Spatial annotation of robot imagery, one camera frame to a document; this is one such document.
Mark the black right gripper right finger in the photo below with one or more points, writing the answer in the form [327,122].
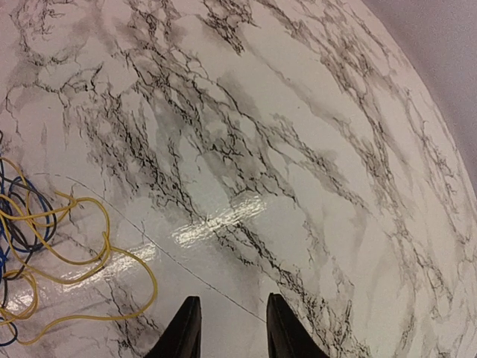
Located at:
[287,337]

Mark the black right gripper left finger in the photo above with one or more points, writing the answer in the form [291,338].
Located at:
[182,337]

